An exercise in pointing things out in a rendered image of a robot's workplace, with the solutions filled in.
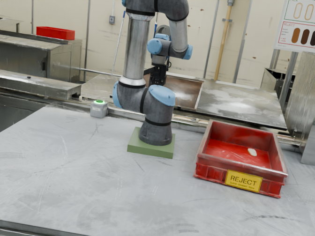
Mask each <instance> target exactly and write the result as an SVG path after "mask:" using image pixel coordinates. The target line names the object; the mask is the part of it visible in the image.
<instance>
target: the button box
mask: <svg viewBox="0 0 315 236"><path fill-rule="evenodd" d="M106 115H108V110H107V102H104V104H98V103H95V102H94V101H93V102H92V103H91V107H90V116H92V117H97V118H103V117H104V116H106Z"/></svg>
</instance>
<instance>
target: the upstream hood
mask: <svg viewBox="0 0 315 236"><path fill-rule="evenodd" d="M0 87H5V88H9V89H16V90H21V91H26V92H31V93H35V94H40V95H45V96H52V97H56V98H61V99H69V98H71V97H72V94H73V95H78V96H81V87H82V85H81V84H76V83H70V82H65V81H59V80H53V79H48V78H43V77H38V76H33V75H27V74H21V73H15V72H11V71H5V70H0Z"/></svg>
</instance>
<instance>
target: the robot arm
mask: <svg viewBox="0 0 315 236"><path fill-rule="evenodd" d="M121 3H122V5H123V6H124V7H126V13H127V15H128V16H129V20H128V30H127V42H126V51H125V60H124V69H123V76H121V77H120V78H119V81H117V82H116V83H115V85H114V89H113V91H112V99H113V103H114V104H115V106H116V107H118V108H121V109H124V110H129V111H134V112H138V113H142V114H145V121H144V123H143V125H142V127H141V129H140V130H139V135H138V137H139V139H140V140H141V141H143V142H144V143H147V144H150V145H154V146H165V145H168V144H170V143H171V142H172V137H173V135H172V129H171V121H172V116H173V109H174V105H175V93H174V92H173V91H172V90H170V89H169V88H166V87H163V85H165V82H166V76H167V75H166V70H167V66H168V65H165V60H166V56H169V57H174V58H179V59H186V60H189V59H190V58H191V55H192V51H193V46H192V45H189V44H188V31H187V16H188V14H189V5H188V0H122V1H121ZM156 12H159V13H164V14H165V15H166V17H167V19H168V20H169V26H170V33H171V40H172V41H169V36H168V35H165V34H156V35H155V38H153V39H151V40H150V41H149V42H148V36H149V29H150V21H151V19H152V18H154V17H155V13H156ZM147 49H148V51H149V52H150V53H151V54H152V64H151V65H153V66H154V67H151V68H148V69H146V70H144V65H145V58H146V51H147ZM149 73H150V79H149V87H145V85H146V81H145V80H144V79H143V76H144V75H146V74H149Z"/></svg>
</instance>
